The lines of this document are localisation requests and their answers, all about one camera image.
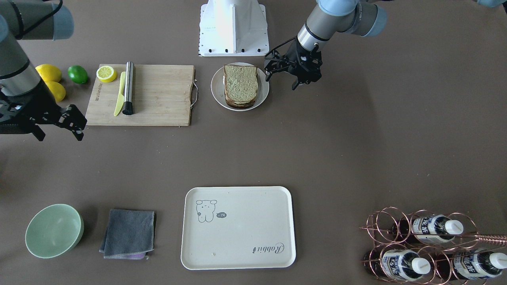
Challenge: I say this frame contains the yellow lemon far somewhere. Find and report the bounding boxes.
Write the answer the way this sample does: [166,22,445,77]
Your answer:
[36,64,62,83]

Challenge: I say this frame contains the halved lemon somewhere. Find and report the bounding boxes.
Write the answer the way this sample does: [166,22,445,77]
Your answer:
[96,65,117,83]

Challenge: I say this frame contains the yellow plastic knife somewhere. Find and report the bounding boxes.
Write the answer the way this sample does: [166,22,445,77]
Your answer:
[113,71,126,116]

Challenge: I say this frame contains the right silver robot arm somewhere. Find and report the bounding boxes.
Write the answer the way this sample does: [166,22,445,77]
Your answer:
[0,0,87,141]

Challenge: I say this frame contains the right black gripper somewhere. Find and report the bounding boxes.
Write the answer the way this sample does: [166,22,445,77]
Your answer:
[0,85,60,141]

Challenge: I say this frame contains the steel muddler black tip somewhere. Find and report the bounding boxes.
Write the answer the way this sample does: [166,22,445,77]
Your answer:
[122,61,134,115]

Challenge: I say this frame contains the tea bottle back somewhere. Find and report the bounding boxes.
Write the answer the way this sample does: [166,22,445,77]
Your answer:
[435,249,507,280]

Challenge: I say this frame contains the tea bottle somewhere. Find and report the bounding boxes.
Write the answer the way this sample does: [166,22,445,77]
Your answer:
[435,249,507,280]
[388,214,464,246]
[363,249,431,281]

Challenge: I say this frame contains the bread slice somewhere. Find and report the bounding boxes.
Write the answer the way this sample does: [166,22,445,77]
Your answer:
[226,99,256,109]
[223,65,258,102]

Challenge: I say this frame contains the yellow lemon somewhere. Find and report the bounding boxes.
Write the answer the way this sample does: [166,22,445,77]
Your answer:
[44,81,67,102]
[36,64,62,83]

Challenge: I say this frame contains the grey folded cloth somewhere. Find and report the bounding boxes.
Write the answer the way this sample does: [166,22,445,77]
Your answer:
[99,209,156,260]

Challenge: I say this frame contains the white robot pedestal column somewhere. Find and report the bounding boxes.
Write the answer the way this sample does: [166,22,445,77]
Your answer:
[198,0,270,57]

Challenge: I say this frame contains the tea bottle middle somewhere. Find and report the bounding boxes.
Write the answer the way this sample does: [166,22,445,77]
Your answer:
[388,214,464,246]

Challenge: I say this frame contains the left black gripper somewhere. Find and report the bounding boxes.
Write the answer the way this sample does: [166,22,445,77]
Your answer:
[286,39,322,91]

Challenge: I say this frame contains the wooden cutting board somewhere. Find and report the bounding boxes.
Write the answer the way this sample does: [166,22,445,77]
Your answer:
[85,64,195,126]

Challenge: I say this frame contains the green ceramic bowl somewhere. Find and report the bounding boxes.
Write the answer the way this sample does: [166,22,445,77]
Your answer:
[25,203,84,258]

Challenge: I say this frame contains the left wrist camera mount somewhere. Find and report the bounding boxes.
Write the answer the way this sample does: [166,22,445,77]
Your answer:
[264,48,296,82]

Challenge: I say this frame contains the green lime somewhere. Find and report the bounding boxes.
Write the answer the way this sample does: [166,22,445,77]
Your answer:
[67,65,88,84]

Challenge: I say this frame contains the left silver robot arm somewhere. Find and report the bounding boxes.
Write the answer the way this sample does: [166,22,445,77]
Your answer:
[284,0,387,90]

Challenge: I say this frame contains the tea bottle front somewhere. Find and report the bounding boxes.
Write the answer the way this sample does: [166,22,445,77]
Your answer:
[363,249,431,281]

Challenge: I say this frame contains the bread slice under egg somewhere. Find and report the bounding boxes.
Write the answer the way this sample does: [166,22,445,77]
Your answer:
[226,99,256,109]

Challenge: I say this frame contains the yellow lemon near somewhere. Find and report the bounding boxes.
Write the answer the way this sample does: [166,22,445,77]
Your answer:
[44,81,67,102]

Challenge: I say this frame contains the cream rabbit tray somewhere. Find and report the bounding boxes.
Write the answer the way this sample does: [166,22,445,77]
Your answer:
[181,186,296,270]

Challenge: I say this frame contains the copper wire bottle rack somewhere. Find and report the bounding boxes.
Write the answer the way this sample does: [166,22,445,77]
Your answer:
[364,206,506,285]

